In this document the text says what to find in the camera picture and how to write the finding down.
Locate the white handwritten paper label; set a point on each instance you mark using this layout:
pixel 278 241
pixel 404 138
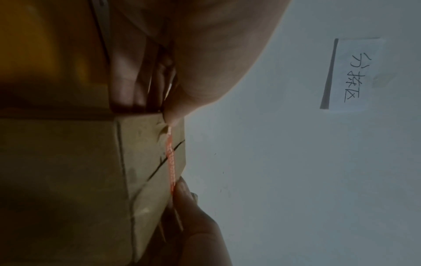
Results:
pixel 358 75

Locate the orange tear strip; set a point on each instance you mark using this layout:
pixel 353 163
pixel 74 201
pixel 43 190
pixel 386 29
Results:
pixel 170 161

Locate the person's right hand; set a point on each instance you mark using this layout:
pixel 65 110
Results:
pixel 197 239

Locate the yellow container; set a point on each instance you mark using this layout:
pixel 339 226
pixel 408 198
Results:
pixel 46 44

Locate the brown cardboard box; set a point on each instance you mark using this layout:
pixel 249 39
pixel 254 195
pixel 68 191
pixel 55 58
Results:
pixel 82 181

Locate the person's left hand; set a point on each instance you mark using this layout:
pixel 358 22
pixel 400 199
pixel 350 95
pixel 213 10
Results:
pixel 210 46

